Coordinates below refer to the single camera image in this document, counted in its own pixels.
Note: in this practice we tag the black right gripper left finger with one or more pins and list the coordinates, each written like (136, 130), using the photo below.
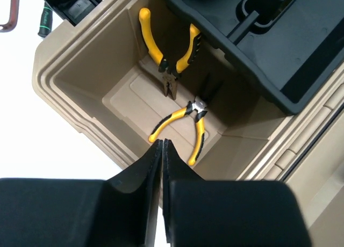
(120, 211)

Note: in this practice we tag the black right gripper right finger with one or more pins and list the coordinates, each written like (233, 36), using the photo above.
(200, 212)

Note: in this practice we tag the yellow handled small pliers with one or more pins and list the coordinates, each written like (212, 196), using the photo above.
(198, 106)

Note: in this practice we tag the tan plastic toolbox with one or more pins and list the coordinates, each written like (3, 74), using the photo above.
(100, 77)

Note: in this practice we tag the yellow handled needle-nose pliers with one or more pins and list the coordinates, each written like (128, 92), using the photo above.
(171, 73)

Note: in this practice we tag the black toolbox tray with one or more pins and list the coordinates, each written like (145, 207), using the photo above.
(286, 48)

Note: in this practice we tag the dark screwdriver bit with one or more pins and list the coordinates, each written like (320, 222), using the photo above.
(46, 22)

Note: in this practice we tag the black front toolbox latch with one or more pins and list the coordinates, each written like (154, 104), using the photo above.
(72, 10)

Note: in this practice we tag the small dark hex key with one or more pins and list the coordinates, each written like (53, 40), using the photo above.
(13, 17)

